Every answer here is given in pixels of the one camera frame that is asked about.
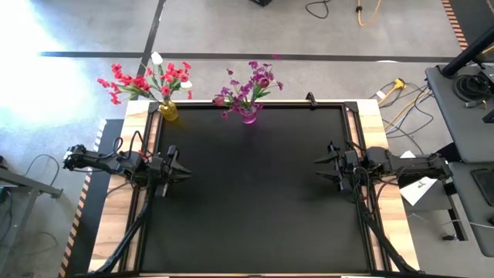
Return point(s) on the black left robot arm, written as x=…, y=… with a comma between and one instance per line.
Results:
x=100, y=161

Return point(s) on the small white paper sheet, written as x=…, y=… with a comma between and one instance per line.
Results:
x=408, y=154

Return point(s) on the grey metal stand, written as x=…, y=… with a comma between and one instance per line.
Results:
x=27, y=181

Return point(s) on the black box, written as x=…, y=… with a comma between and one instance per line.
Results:
x=261, y=2

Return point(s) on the black pad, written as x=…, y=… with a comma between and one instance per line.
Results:
x=484, y=181

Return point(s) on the black table mat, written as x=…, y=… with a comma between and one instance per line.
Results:
x=251, y=193

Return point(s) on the black clamp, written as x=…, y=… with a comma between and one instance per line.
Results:
x=310, y=98

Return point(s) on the large white paper sheet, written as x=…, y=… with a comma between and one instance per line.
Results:
x=417, y=191

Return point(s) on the grey desk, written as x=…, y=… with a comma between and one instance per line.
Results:
x=474, y=224
x=463, y=127

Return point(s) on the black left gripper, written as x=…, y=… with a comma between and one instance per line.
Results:
x=166, y=170

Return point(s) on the purple glass vase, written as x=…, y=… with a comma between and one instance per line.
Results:
x=249, y=116

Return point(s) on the black pole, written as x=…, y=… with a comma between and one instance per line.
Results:
x=469, y=50

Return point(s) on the purple artificial flower bunch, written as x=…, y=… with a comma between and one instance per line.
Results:
x=259, y=71
x=235, y=96

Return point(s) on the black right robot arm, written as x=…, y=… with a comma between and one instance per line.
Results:
x=409, y=166

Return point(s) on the orange black hazard strip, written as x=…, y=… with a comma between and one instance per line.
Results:
x=80, y=208
x=454, y=23

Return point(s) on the white plug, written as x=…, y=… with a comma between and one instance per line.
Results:
x=381, y=95

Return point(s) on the black diagonal frame strut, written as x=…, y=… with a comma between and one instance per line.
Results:
x=386, y=237
x=124, y=235

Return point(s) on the white artificial tulip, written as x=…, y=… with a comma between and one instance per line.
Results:
x=156, y=58
x=186, y=84

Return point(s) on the red artificial flower bunch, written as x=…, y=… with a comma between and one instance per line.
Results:
x=166, y=90
x=139, y=83

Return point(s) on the dark pink artificial tulip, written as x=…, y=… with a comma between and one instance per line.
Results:
x=264, y=82
x=218, y=100

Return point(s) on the yellow glass vase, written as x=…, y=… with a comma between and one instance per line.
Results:
x=169, y=112

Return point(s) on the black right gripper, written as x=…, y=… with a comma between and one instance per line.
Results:
x=349, y=170

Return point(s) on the dark floor board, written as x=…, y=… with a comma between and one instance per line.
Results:
x=92, y=208

